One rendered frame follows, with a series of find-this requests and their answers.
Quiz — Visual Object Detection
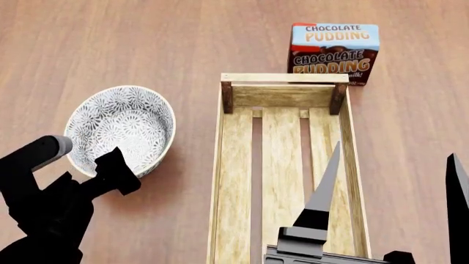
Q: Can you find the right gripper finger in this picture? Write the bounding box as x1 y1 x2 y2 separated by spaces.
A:
277 141 342 259
445 153 469 264

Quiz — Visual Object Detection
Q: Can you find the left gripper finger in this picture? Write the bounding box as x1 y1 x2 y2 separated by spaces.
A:
0 134 73 199
78 146 142 201

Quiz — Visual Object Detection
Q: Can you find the white floral patterned bowl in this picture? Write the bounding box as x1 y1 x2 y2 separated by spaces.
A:
64 84 177 179

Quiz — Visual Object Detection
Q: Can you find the light wooden slatted tray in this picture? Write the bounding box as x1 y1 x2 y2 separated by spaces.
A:
206 73 373 264

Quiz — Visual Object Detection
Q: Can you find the chocolate pudding carton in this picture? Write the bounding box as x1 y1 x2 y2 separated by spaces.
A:
287 22 381 87

